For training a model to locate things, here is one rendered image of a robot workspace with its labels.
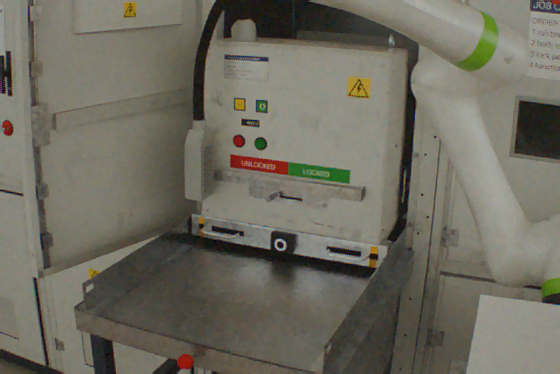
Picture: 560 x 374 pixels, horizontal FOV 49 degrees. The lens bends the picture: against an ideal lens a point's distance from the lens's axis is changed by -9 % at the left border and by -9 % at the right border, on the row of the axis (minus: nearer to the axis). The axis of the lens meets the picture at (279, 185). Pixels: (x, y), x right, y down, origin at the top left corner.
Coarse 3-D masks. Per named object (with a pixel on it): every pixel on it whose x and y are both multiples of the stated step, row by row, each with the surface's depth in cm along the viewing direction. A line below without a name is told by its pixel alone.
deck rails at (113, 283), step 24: (168, 240) 173; (192, 240) 183; (120, 264) 152; (144, 264) 163; (168, 264) 167; (384, 264) 159; (96, 288) 144; (120, 288) 152; (96, 312) 140; (360, 312) 142; (336, 336) 126; (312, 360) 126
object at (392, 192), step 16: (304, 48) 158; (320, 48) 157; (336, 48) 155; (352, 48) 161; (368, 48) 164; (384, 48) 166; (400, 48) 169; (400, 64) 161; (400, 80) 163; (400, 96) 166; (400, 112) 168; (400, 128) 170; (400, 144) 173; (400, 160) 176; (384, 176) 159; (400, 176) 179; (384, 192) 162; (400, 192) 182; (384, 208) 164; (400, 208) 185; (384, 224) 167
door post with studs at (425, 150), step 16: (416, 112) 171; (416, 128) 172; (432, 128) 170; (416, 144) 173; (432, 144) 171; (416, 160) 174; (432, 160) 172; (416, 176) 175; (432, 176) 173; (416, 192) 176; (432, 192) 174; (416, 208) 177; (432, 208) 175; (416, 224) 178; (416, 240) 180; (416, 256) 181; (416, 272) 182; (416, 288) 183; (416, 304) 184; (416, 320) 186; (416, 336) 187; (400, 368) 192
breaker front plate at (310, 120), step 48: (240, 48) 164; (288, 48) 160; (240, 96) 168; (288, 96) 163; (336, 96) 158; (384, 96) 154; (288, 144) 166; (336, 144) 162; (384, 144) 157; (240, 192) 175
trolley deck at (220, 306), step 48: (144, 288) 154; (192, 288) 156; (240, 288) 157; (288, 288) 157; (336, 288) 158; (384, 288) 158; (144, 336) 136; (192, 336) 134; (240, 336) 135; (288, 336) 135
